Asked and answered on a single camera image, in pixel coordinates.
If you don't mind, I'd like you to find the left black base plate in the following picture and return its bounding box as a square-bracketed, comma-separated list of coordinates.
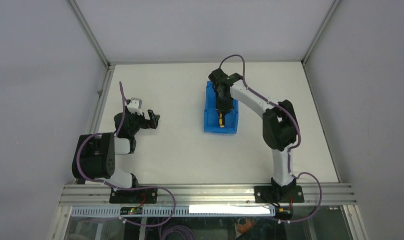
[109, 188, 158, 204]

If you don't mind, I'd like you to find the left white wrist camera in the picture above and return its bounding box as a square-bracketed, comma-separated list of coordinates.
[126, 97, 143, 116]

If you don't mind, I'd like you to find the orange object under table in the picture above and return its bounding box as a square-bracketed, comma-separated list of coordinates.
[235, 217, 257, 237]

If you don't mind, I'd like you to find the aluminium front rail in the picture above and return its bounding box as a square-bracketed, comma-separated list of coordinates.
[59, 183, 357, 207]

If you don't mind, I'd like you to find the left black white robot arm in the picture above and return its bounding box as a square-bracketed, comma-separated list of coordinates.
[71, 109, 160, 203]

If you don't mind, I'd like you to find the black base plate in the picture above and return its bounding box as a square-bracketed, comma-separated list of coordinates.
[254, 185, 305, 204]
[109, 188, 158, 204]

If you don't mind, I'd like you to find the purple cable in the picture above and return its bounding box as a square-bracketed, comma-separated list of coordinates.
[75, 81, 195, 240]
[219, 54, 323, 224]

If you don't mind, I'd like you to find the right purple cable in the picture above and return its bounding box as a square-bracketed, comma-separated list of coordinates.
[219, 54, 323, 224]

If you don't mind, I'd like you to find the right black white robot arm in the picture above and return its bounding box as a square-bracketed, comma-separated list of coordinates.
[208, 68, 300, 203]

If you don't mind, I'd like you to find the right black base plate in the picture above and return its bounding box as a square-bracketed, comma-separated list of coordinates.
[254, 185, 305, 204]

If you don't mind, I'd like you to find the slotted grey cable duct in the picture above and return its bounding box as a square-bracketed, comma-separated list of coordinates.
[71, 205, 288, 218]

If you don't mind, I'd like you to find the blue plastic bin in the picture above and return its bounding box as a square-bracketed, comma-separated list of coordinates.
[203, 81, 239, 135]

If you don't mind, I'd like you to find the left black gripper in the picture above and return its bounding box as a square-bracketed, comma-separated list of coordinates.
[124, 106, 159, 137]

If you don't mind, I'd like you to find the yellow black handled screwdriver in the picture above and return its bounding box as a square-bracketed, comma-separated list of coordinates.
[219, 112, 225, 128]

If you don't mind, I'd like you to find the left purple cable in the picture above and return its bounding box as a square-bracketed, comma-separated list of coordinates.
[75, 81, 195, 240]

